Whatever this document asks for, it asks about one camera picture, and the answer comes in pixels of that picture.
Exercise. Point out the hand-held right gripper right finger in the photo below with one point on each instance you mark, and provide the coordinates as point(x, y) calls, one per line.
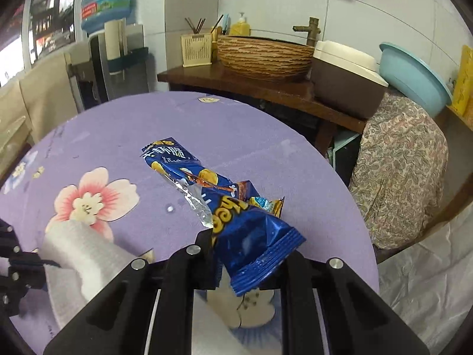
point(295, 277)

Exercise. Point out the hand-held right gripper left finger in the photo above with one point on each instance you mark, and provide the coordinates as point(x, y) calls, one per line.
point(205, 266)

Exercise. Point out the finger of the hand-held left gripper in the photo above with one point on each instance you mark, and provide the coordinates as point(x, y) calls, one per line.
point(26, 277)
point(11, 238)

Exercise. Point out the blue snack wrapper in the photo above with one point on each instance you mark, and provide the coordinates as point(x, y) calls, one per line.
point(251, 240)

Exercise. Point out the white tissue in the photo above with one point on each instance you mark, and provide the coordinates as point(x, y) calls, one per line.
point(88, 259)

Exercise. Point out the small yellow candy wrapper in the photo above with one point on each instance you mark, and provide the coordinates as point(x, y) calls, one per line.
point(268, 206)

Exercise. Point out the round purple-clothed table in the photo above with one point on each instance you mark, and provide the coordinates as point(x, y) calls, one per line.
point(221, 137)

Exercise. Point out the white crinkled sheet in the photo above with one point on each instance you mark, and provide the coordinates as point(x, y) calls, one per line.
point(428, 288)

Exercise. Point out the beige chair back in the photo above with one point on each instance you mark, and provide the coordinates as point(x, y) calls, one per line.
point(40, 96)

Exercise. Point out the floral patterned cloth cover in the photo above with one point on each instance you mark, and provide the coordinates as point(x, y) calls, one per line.
point(399, 170)

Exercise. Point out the small paper tag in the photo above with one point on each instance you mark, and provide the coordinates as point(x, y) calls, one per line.
point(207, 100)

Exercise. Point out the dark wooden counter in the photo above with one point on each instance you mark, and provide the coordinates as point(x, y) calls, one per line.
point(258, 92)

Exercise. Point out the black water dispenser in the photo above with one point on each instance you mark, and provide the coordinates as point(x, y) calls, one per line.
point(111, 70)

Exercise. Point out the brown white rice cooker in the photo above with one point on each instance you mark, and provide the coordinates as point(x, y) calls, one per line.
point(345, 85)

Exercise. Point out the beige chopstick holder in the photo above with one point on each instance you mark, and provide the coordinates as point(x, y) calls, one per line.
point(196, 50)

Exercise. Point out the woven wicker basket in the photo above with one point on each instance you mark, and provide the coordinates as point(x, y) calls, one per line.
point(264, 57)

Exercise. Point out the blue plastic basin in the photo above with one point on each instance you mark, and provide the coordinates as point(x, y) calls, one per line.
point(414, 77)

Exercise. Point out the yellow soap bottle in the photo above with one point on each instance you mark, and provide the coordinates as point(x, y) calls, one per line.
point(240, 26)

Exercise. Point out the bronze faucet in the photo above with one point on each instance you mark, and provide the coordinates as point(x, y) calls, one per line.
point(312, 31)

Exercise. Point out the blue water bottle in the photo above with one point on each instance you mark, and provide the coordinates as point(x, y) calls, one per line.
point(105, 0)

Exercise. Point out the yellow wrap roll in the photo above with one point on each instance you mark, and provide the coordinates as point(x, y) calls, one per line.
point(465, 81)

